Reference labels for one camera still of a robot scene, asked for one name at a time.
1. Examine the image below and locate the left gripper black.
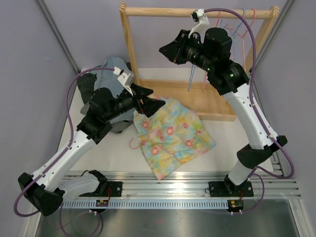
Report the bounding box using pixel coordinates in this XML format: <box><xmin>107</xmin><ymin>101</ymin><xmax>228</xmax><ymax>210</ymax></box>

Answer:
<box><xmin>104</xmin><ymin>83</ymin><xmax>165</xmax><ymax>122</ymax></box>

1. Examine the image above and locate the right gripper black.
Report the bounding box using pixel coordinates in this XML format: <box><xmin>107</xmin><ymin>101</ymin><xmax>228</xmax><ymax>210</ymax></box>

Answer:
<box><xmin>159</xmin><ymin>30</ymin><xmax>215</xmax><ymax>74</ymax></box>

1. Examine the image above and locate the grey skirt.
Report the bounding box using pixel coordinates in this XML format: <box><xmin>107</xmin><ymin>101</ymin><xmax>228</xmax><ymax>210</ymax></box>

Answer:
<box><xmin>80</xmin><ymin>101</ymin><xmax>134</xmax><ymax>134</ymax></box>

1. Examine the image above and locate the light blue denim skirt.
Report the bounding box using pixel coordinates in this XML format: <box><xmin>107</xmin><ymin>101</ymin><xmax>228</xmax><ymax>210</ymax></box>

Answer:
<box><xmin>94</xmin><ymin>57</ymin><xmax>133</xmax><ymax>129</ymax></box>

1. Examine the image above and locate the floral pastel skirt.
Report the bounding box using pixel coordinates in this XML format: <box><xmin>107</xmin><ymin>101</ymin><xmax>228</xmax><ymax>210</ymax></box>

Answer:
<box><xmin>133</xmin><ymin>96</ymin><xmax>216</xmax><ymax>180</ymax></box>

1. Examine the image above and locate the dark dotted skirt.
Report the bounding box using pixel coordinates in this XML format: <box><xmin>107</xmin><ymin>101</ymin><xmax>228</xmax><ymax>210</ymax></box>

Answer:
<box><xmin>76</xmin><ymin>61</ymin><xmax>131</xmax><ymax>104</ymax></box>

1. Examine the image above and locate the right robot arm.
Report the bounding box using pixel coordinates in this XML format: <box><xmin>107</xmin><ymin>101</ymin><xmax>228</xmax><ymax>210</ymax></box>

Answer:
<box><xmin>159</xmin><ymin>28</ymin><xmax>287</xmax><ymax>196</ymax></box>

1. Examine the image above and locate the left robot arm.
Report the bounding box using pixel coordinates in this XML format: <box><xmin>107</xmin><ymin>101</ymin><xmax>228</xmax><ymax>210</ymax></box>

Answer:
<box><xmin>18</xmin><ymin>84</ymin><xmax>165</xmax><ymax>217</ymax></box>

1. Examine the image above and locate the wooden clothes rack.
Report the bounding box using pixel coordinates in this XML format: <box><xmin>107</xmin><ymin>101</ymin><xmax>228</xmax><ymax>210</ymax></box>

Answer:
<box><xmin>119</xmin><ymin>2</ymin><xmax>279</xmax><ymax>121</ymax></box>

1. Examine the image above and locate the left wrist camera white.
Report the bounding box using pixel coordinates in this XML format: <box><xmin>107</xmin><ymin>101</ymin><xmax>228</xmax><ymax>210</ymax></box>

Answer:
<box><xmin>113</xmin><ymin>67</ymin><xmax>135</xmax><ymax>96</ymax></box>

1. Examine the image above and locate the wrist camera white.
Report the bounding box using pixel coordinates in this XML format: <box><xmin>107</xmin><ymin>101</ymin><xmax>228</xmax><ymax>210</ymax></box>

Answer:
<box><xmin>188</xmin><ymin>8</ymin><xmax>209</xmax><ymax>38</ymax></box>
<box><xmin>113</xmin><ymin>67</ymin><xmax>135</xmax><ymax>96</ymax></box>

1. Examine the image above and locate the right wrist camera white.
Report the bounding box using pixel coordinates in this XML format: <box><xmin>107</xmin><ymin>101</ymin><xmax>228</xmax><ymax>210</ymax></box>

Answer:
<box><xmin>188</xmin><ymin>8</ymin><xmax>209</xmax><ymax>38</ymax></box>

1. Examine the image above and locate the white slotted cable duct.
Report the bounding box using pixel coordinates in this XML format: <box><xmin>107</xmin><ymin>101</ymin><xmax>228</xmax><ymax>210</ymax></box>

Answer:
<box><xmin>63</xmin><ymin>198</ymin><xmax>228</xmax><ymax>209</ymax></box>

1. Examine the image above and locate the aluminium mounting rail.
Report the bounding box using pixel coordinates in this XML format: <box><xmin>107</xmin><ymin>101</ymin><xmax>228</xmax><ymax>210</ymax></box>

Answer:
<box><xmin>102</xmin><ymin>171</ymin><xmax>301</xmax><ymax>199</ymax></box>

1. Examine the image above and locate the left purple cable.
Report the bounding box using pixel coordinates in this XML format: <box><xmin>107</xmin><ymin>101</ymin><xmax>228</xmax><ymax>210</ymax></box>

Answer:
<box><xmin>13</xmin><ymin>67</ymin><xmax>117</xmax><ymax>235</ymax></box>

